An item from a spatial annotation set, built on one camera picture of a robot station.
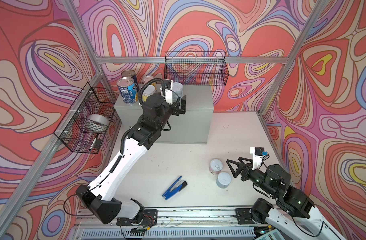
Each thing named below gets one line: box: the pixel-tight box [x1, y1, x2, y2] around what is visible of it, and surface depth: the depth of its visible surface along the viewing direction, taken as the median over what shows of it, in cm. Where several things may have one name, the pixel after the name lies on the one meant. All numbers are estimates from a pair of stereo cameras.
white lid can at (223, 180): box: [216, 172, 232, 189], surface depth 82 cm
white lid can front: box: [172, 82, 184, 103], surface depth 79 cm
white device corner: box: [254, 229, 286, 240], surface depth 68 cm
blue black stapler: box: [161, 175, 188, 201], surface depth 82 cm
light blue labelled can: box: [116, 76, 139, 105], surface depth 74 cm
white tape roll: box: [86, 114, 109, 127], surface depth 74 cm
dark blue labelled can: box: [121, 69, 138, 82], surface depth 78 cm
